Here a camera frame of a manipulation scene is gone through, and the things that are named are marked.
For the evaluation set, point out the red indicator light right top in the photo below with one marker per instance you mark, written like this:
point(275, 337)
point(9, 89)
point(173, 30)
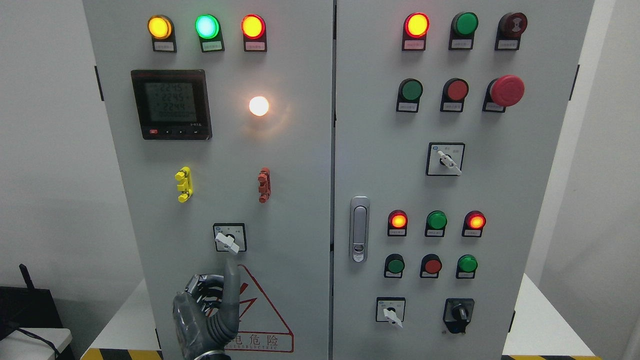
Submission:
point(416, 25)

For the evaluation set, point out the black rotary selector knob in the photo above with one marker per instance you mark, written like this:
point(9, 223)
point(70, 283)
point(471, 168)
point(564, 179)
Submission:
point(457, 314)

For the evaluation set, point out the white rotary switch right lower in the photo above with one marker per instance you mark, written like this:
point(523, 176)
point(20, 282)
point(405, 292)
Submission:
point(391, 310)

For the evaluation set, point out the lit red light lower left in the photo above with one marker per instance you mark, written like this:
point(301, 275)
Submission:
point(398, 220)

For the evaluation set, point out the lit green indicator light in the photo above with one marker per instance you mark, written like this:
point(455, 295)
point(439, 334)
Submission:
point(207, 26)

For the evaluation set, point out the white box lower left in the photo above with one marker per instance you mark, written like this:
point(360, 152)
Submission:
point(18, 346)

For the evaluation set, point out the red electrical warning sticker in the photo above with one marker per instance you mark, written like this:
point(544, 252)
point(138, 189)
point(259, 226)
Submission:
point(261, 327)

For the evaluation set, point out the yellow terminal connector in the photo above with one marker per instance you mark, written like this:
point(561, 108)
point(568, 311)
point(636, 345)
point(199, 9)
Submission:
point(184, 184)

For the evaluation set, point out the red emergency stop button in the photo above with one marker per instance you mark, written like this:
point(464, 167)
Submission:
point(507, 90)

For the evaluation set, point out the red terminal connector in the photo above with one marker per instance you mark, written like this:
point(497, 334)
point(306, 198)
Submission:
point(264, 185)

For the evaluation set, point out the white rotary switch right upper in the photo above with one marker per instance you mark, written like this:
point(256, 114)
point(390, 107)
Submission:
point(445, 159)

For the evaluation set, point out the black digital power meter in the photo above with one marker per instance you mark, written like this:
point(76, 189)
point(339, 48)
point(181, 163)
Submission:
point(172, 104)

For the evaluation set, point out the green push button lower left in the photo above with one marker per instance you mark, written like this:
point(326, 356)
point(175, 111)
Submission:
point(394, 266)

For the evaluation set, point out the lit red light lower right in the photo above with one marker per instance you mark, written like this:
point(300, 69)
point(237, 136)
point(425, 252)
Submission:
point(475, 220)

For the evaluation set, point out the red indicator light left door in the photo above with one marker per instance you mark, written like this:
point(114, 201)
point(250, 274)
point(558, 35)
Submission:
point(253, 26)

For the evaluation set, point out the robot forearm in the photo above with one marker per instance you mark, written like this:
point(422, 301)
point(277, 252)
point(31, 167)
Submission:
point(213, 355)

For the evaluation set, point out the green push button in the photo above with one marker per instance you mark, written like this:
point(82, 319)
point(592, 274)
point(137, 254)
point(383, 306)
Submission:
point(467, 264)
point(410, 89)
point(394, 266)

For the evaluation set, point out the red push button upper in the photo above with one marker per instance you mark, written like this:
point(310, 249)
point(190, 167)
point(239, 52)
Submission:
point(455, 90)

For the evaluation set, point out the red push button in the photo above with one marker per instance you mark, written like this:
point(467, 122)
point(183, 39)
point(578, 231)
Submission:
point(455, 90)
point(431, 266)

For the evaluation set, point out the red push button lower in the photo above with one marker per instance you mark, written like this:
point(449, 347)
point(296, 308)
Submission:
point(431, 266)

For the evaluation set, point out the white rotary switch door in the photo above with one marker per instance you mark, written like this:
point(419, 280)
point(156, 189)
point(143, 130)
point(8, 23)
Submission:
point(230, 237)

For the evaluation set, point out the black device with antenna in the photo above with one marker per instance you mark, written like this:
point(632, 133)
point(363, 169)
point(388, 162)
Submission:
point(27, 307)

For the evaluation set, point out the dark red buzzer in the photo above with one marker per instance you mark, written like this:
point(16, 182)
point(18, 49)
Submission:
point(513, 25)

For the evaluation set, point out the green push button upper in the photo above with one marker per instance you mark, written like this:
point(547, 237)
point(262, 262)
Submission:
point(410, 89)

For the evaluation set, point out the grey electrical cabinet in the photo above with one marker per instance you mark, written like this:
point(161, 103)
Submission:
point(337, 128)

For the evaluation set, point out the yellow indicator light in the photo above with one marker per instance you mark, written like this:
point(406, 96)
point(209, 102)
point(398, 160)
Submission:
point(160, 27)

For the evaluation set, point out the green indicator light top right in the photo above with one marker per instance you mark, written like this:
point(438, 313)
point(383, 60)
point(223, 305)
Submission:
point(464, 24)

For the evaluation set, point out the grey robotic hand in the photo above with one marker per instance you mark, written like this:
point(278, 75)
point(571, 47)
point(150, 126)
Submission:
point(198, 333)

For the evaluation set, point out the silver door latch handle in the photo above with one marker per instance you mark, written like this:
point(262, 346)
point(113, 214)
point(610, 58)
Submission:
point(359, 228)

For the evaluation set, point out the white rotary switch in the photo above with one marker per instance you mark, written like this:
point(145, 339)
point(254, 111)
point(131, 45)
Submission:
point(445, 159)
point(391, 310)

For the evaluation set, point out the lit red light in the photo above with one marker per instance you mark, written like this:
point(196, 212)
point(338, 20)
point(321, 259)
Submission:
point(398, 220)
point(475, 220)

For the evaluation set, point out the green indicator light lower middle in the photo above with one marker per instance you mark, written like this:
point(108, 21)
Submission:
point(436, 220)

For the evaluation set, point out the clear white indicator lamp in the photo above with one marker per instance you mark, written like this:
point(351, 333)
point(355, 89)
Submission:
point(259, 106)

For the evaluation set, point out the green push button lower right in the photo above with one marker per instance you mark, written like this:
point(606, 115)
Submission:
point(467, 264)

